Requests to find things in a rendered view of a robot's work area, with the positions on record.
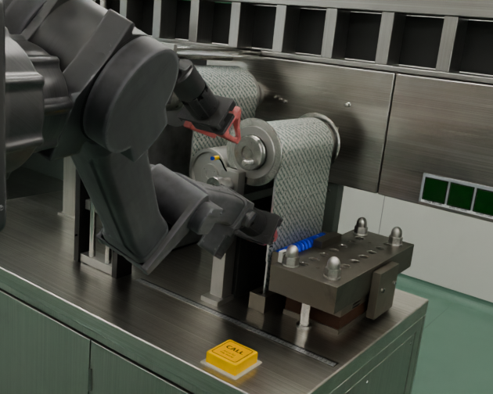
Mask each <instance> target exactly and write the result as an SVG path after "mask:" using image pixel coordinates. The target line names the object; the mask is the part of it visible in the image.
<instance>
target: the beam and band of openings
mask: <svg viewBox="0 0 493 394"><path fill-rule="evenodd" d="M219 2H226V3H219ZM230 3H231V4H230ZM264 5H271V6H264ZM276 6H277V7H276ZM106 7H107V10H108V9H112V10H113V11H115V12H117V13H119V14H121V15H122V16H123V17H125V18H127V19H128V20H130V21H131V22H133V23H134V24H135V27H136V28H138V29H139V30H141V31H142V32H144V33H146V34H148V35H152V36H150V37H151V38H154V39H156V40H157V41H159V42H164V43H175V44H188V45H212V46H225V47H237V48H250V49H256V50H261V56H270V57H276V58H283V59H295V60H301V61H308V62H314V63H326V64H333V65H339V66H351V67H357V68H364V69H371V70H382V71H390V72H396V73H408V74H415V75H421V76H428V77H439V78H446V79H452V80H459V81H471V82H477V83H484V84H493V77H491V76H484V75H477V74H471V73H480V74H487V75H493V22H491V21H493V0H191V1H185V0H106ZM302 8H306V9H302ZM321 9H326V10H321ZM355 12H363V13H355ZM377 13H382V14H377ZM407 15H409V16H407ZM423 16H432V17H423ZM434 17H444V18H434ZM480 20H490V21H480ZM176 38H179V39H185V40H178V39H176ZM186 40H188V41H186ZM212 42H213V43H219V44H227V45H219V44H212ZM252 47H253V48H252ZM258 48H266V49H272V50H265V49H258ZM297 52H299V53H307V54H313V55H320V56H312V55H305V54H298V53H297ZM345 58H347V59H345ZM351 59H360V60H367V61H373V62H374V63H372V62H365V61H358V60H351ZM399 64H401V65H407V66H399ZM411 66H420V67H427V68H434V69H436V70H432V69H425V68H418V67H411ZM459 71H461V72H467V73H460V72H459Z"/></svg>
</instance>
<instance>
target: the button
mask: <svg viewBox="0 0 493 394"><path fill-rule="evenodd" d="M206 362H208V363H209V364H212V365H214V366H215V367H218V368H220V369H222V370H223V371H226V372H228V373H230V374H232V375H234V376H236V375H237V374H239V373H241V372H242V371H244V370H246V369H247V368H248V367H250V366H252V365H254V364H255V363H256V362H257V352H256V351H254V350H252V349H250V348H247V347H245V346H243V345H241V344H239V343H237V342H234V341H232V340H231V339H229V340H227V341H225V342H223V343H222V344H220V345H218V346H216V347H214V348H213V349H210V350H208V351H207V357H206Z"/></svg>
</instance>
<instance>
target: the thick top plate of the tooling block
mask: <svg viewBox="0 0 493 394"><path fill-rule="evenodd" d="M353 231H354V230H351V231H349V232H346V233H344V234H342V235H341V241H339V242H337V243H334V244H332V245H330V246H327V247H325V248H324V249H319V248H316V247H314V246H313V247H311V248H309V249H306V250H304V251H302V252H299V253H298V256H299V257H300V259H299V267H297V268H289V267H284V266H283V265H282V263H280V262H276V263H273V264H272V266H271V273H270V281H269V288H268V290H270V291H272V292H275V293H278V294H280V295H282V296H285V297H288V298H291V299H294V300H296V301H298V302H301V303H304V304H306V305H309V306H312V307H314V308H316V309H319V310H322V311H325V312H327V313H331V314H332V315H334V314H335V313H337V312H339V311H341V310H342V309H343V308H345V307H347V306H349V305H350V304H352V303H353V302H355V301H356V300H358V299H360V298H361V297H363V296H364V295H366V294H368V293H369V292H370V288H371V283H372V273H373V271H375V270H377V269H379V268H381V267H382V266H384V265H386V264H387V263H389V262H391V261H393V262H396V263H399V268H398V274H400V273H401V272H402V271H404V270H406V269H407V268H409V267H410V266H411V262H412V253H413V249H414V244H411V243H408V242H403V241H402V246H392V245H389V244H387V242H388V239H389V237H387V236H383V235H378V234H376V233H372V232H370V231H367V234H368V235H367V236H358V235H355V234H353ZM332 256H336V257H337V258H338V259H339V260H340V268H341V273H340V276H341V279H340V280H338V281H331V280H328V279H325V278H324V277H323V274H324V271H325V267H326V266H327V262H328V260H329V258H330V257H332Z"/></svg>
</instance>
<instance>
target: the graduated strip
mask: <svg viewBox="0 0 493 394"><path fill-rule="evenodd" d="M135 281H138V282H140V283H142V284H144V285H147V286H149V287H151V288H154V289H156V290H158V291H160V292H163V293H165V294H167V295H169V296H172V297H174V298H176V299H179V300H181V301H183V302H185V303H188V304H190V305H192V306H195V307H197V308H199V309H201V310H204V311H206V312H208V313H211V314H213V315H215V316H217V317H220V318H222V319H224V320H226V321H229V322H231V323H233V324H236V325H238V326H240V327H242V328H245V329H247V330H249V331H252V332H254V333H256V334H258V335H261V336H263V337H265V338H268V339H270V340H272V341H274V342H277V343H279V344H281V345H283V346H286V347H288V348H290V349H293V350H295V351H297V352H299V353H302V354H304V355H306V356H309V357H311V358H313V359H315V360H318V361H320V362H322V363H324V364H327V365H329V366H331V367H335V366H336V365H337V364H338V363H337V362H336V361H333V360H331V359H328V358H326V357H324V356H321V355H319V354H317V353H314V352H312V351H310V350H308V349H305V348H303V347H301V346H298V345H296V344H293V343H292V342H288V341H286V340H285V339H283V338H280V337H278V336H275V335H273V334H270V333H268V332H266V331H263V330H261V329H259V328H256V327H254V326H252V325H250V324H247V323H245V322H243V321H240V320H238V319H235V318H234V317H230V316H229V315H227V314H224V313H222V312H220V311H217V310H215V309H212V308H210V307H209V306H205V305H203V304H201V303H198V302H196V301H194V300H192V299H189V298H187V297H185V296H183V295H180V294H178V293H176V292H173V291H171V290H169V289H166V288H164V287H161V286H159V285H157V284H154V283H152V282H151V281H147V280H146V279H143V278H140V279H137V280H135Z"/></svg>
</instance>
